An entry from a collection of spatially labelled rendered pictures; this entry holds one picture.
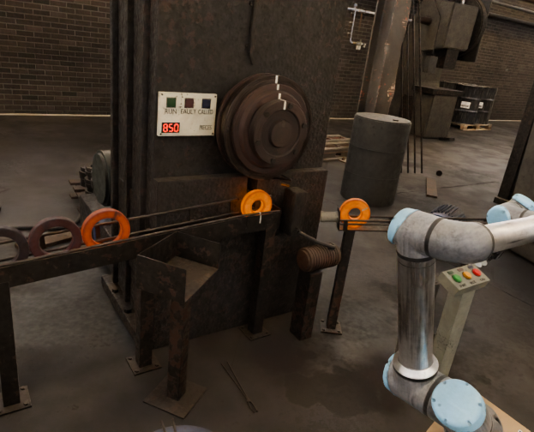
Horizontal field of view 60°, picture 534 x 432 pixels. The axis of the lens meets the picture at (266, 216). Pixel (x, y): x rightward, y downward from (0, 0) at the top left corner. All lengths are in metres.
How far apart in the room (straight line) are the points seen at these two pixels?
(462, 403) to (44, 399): 1.61
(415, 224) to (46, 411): 1.61
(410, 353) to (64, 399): 1.41
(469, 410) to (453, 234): 0.59
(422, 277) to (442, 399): 0.42
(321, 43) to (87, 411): 1.94
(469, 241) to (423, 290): 0.23
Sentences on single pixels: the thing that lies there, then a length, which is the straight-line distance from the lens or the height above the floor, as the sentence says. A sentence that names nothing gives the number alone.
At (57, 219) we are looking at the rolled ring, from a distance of 1.87.
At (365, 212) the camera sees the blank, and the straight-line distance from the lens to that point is 2.41.
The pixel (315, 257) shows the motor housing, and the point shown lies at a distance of 2.31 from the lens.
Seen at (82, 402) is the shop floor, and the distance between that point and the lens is 2.20.
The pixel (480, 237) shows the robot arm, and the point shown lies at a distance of 1.35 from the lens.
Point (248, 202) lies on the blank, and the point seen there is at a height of 0.76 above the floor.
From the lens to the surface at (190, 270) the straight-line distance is 1.86.
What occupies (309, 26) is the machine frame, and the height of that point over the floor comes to 1.57.
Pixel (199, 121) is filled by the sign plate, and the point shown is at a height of 1.12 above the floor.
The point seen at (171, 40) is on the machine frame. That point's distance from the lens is 1.99.
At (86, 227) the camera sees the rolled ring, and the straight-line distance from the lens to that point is 1.90.
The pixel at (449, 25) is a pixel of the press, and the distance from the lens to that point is 9.76.
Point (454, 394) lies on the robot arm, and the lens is 1.66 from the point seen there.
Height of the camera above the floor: 1.49
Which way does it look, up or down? 21 degrees down
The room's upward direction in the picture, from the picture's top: 7 degrees clockwise
